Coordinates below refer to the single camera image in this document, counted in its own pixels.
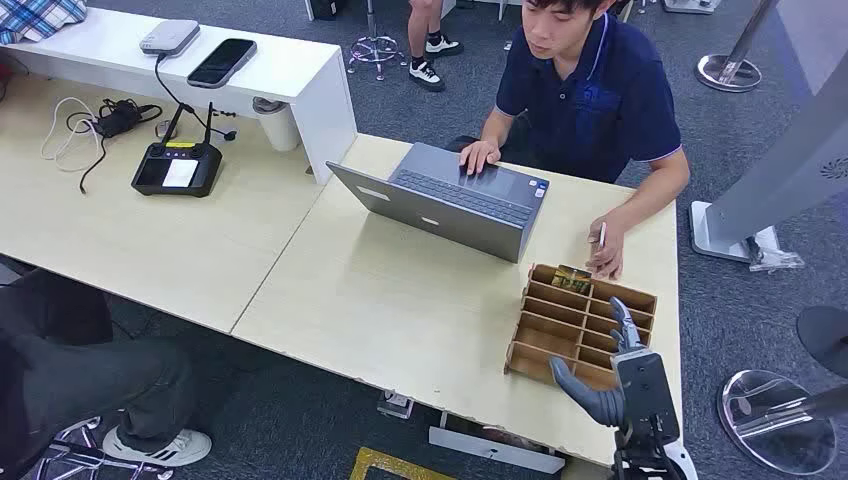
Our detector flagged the grey laptop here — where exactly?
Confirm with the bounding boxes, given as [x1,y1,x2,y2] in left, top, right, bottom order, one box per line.
[325,140,551,266]

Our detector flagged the plaid cloth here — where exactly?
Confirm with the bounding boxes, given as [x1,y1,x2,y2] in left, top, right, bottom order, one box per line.
[0,0,89,46]

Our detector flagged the cardboard compartment card box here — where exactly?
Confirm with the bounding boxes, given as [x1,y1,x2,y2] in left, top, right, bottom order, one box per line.
[504,262,659,393]

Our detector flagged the white kiosk stand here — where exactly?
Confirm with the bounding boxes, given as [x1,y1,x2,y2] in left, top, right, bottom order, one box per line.
[688,49,848,265]

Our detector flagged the person's right hand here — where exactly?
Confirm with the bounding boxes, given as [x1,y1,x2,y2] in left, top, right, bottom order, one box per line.
[458,139,503,178]

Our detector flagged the person's left hand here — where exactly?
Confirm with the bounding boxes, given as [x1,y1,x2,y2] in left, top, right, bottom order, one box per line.
[585,211,628,282]

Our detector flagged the black smartphone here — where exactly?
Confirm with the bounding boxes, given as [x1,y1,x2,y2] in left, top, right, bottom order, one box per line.
[186,36,259,90]

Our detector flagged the chrome chair base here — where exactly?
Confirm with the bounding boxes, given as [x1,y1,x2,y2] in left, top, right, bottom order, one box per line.
[29,415,175,480]

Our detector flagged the black power bank cable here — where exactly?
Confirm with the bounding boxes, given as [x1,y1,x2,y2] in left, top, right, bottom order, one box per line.
[153,52,238,142]

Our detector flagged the autumn tree picture card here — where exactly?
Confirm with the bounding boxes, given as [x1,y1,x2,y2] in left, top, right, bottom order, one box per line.
[552,264,594,295]

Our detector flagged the white cup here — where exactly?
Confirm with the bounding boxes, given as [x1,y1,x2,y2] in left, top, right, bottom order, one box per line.
[251,96,303,154]

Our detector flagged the standing person's legs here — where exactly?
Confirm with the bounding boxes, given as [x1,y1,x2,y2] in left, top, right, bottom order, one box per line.
[405,0,466,94]

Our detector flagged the black charger with cable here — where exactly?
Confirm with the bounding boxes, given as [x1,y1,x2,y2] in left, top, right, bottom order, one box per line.
[65,97,164,196]

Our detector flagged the chrome stanchion post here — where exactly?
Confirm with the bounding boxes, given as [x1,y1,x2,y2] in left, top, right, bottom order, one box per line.
[716,368,848,478]
[694,0,781,94]

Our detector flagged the black remote controller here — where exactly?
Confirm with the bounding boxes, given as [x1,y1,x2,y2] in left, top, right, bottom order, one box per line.
[130,100,225,199]

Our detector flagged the white desk riser shelf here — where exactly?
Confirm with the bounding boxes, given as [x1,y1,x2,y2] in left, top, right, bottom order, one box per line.
[0,6,360,187]

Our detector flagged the white box under desk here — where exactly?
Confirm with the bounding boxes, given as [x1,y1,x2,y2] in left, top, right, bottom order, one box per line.
[427,411,567,476]

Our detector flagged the black round base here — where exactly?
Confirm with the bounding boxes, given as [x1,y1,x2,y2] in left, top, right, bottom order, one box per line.
[796,305,848,381]

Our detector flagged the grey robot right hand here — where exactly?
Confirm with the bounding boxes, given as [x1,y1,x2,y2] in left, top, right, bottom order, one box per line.
[549,296,682,445]

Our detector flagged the white cable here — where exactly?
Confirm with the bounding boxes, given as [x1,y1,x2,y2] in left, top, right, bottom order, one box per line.
[40,96,106,174]

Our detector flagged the clear plastic wrapper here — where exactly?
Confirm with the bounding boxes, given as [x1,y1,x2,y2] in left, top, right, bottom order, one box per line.
[747,246,807,275]

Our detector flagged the chrome stool base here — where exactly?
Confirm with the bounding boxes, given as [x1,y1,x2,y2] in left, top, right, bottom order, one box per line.
[345,0,407,83]

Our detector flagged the seated person in black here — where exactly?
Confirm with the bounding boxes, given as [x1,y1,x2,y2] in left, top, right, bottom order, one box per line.
[0,267,214,480]

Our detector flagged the grey power bank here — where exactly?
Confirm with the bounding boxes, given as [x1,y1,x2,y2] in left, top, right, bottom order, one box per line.
[138,18,202,58]

